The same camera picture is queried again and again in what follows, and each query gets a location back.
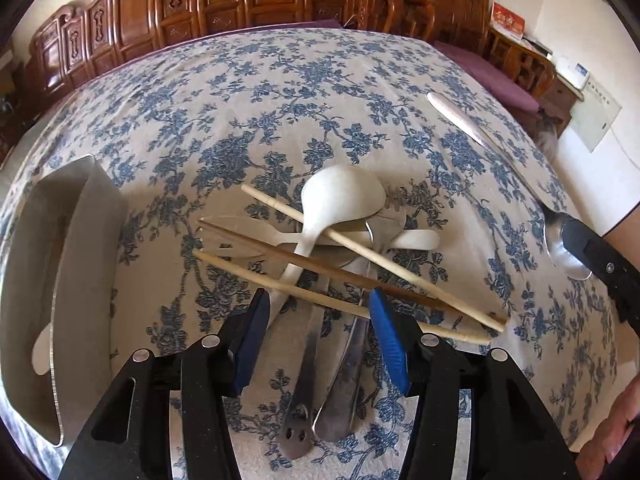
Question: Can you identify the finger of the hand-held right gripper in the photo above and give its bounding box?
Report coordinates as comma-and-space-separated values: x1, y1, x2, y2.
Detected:
562, 215, 640, 333

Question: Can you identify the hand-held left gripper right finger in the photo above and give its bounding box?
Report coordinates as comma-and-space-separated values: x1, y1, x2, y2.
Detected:
369, 289, 581, 480

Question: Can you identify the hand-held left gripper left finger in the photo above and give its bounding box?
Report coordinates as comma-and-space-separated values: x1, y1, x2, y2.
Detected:
57, 287, 273, 480

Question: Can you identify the light wooden chopstick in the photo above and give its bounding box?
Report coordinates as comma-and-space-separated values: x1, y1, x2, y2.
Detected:
192, 249, 493, 346
241, 183, 508, 333

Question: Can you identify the metal fork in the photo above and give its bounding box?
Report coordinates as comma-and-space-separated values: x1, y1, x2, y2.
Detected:
312, 185, 406, 443

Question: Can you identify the metal spoon with holed handle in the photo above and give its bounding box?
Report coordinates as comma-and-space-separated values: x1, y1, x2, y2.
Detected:
279, 280, 333, 461

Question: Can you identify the dark brown chopstick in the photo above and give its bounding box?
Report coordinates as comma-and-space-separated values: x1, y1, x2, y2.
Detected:
200, 219, 471, 322

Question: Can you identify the white plastic spoon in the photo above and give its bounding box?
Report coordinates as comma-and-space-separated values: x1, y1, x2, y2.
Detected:
320, 229, 441, 252

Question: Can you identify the white plastic fork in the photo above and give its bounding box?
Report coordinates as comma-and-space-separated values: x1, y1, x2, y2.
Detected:
199, 216, 311, 251

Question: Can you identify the large white plastic ladle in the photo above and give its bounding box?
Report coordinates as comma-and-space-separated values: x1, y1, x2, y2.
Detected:
267, 164, 387, 331

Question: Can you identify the grey metal utensil box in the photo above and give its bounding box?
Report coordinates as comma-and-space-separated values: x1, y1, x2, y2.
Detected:
0, 155, 131, 448

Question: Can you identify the long metal spoon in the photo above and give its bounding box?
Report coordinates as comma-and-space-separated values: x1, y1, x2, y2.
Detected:
426, 92, 593, 281

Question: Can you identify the small white spoon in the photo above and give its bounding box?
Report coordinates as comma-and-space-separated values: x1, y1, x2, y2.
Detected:
31, 322, 53, 377

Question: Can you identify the person's right forearm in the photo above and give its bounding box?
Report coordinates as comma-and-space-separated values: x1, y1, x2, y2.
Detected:
602, 205, 640, 261

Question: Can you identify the person's right hand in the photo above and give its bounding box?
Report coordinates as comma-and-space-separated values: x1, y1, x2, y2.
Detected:
575, 375, 640, 471

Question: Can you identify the white paper box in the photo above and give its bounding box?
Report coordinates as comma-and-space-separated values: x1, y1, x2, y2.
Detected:
554, 55, 592, 102

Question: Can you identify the purple cushion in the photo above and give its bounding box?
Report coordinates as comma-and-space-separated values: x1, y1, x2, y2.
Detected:
432, 40, 542, 113

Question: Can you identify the small wooden side chair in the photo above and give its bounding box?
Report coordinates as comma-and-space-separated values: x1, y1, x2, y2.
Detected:
486, 25, 557, 103

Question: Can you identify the blue floral tablecloth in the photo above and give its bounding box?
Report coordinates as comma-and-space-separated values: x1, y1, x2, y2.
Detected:
0, 25, 621, 480

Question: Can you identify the red box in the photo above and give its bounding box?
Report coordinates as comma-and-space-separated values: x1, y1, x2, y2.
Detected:
491, 2, 527, 42

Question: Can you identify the carved wooden chair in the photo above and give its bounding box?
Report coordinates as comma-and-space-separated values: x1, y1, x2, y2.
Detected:
345, 0, 437, 43

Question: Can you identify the carved wooden screen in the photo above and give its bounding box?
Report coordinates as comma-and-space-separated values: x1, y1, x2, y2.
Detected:
22, 0, 491, 101

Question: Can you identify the green wall sheet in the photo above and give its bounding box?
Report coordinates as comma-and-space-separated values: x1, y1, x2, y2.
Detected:
569, 72, 623, 153

